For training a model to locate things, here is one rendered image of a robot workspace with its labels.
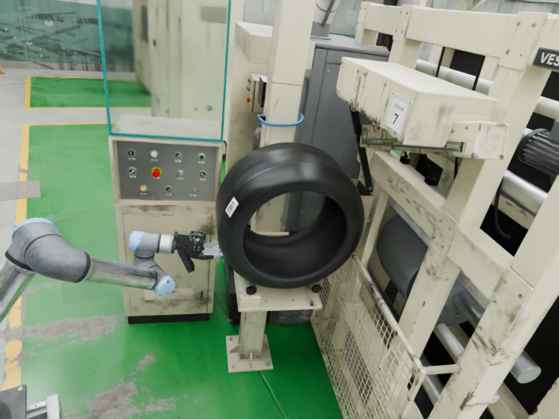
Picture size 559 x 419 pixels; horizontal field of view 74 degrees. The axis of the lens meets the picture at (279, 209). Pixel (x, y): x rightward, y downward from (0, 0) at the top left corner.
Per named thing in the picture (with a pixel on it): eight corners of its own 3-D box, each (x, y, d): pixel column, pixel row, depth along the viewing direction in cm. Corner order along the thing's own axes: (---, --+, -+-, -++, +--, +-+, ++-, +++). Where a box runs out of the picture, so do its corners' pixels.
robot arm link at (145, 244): (130, 245, 145) (132, 226, 142) (160, 248, 148) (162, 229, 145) (126, 256, 138) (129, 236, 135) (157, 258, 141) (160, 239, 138)
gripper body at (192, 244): (205, 243, 142) (172, 239, 139) (201, 260, 146) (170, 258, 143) (205, 232, 149) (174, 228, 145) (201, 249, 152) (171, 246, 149)
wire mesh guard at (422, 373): (309, 320, 224) (333, 221, 191) (313, 319, 225) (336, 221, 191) (367, 489, 148) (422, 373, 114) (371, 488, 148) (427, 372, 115)
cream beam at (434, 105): (333, 94, 153) (339, 56, 146) (388, 100, 159) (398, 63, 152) (399, 145, 102) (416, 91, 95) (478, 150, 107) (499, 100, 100)
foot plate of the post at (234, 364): (225, 337, 242) (226, 332, 240) (266, 335, 248) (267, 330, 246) (228, 372, 220) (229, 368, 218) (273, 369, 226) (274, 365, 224)
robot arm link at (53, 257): (51, 250, 98) (183, 277, 138) (38, 231, 104) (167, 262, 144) (29, 288, 98) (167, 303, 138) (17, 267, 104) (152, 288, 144)
